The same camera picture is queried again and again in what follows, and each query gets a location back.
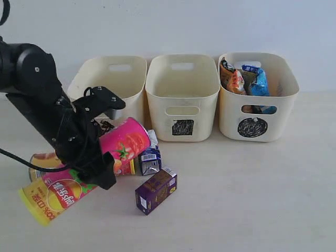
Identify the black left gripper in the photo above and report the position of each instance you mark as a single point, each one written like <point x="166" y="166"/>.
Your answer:
<point x="77" y="141"/>

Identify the pink chips can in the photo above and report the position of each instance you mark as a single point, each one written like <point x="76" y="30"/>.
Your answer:
<point x="53" y="193"/>

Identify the blue white milk carton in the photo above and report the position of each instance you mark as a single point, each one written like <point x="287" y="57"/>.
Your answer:
<point x="150" y="159"/>

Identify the purple drink carton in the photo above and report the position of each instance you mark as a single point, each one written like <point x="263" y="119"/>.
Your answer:
<point x="155" y="190"/>

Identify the yellow chips can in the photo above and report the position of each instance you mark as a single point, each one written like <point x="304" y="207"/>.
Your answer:
<point x="51" y="161"/>

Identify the orange noodle packet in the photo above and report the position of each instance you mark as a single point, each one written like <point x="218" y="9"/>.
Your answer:
<point x="231" y="78"/>

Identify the blue noodle packet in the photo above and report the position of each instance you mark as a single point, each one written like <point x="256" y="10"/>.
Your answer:
<point x="256" y="84"/>

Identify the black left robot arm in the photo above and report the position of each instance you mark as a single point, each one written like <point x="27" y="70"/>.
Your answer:
<point x="29" y="81"/>

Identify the left cream plastic bin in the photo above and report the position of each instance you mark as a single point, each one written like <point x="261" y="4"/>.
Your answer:
<point x="123" y="75"/>

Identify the cream plastic bin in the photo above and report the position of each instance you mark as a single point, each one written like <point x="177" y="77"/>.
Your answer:
<point x="123" y="75"/>
<point x="283" y="88"/>
<point x="182" y="92"/>

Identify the middle cream plastic bin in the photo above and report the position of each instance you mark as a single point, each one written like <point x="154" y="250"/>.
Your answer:
<point x="182" y="92"/>

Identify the right cream plastic bin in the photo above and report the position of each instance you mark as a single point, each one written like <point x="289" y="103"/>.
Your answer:
<point x="283" y="88"/>

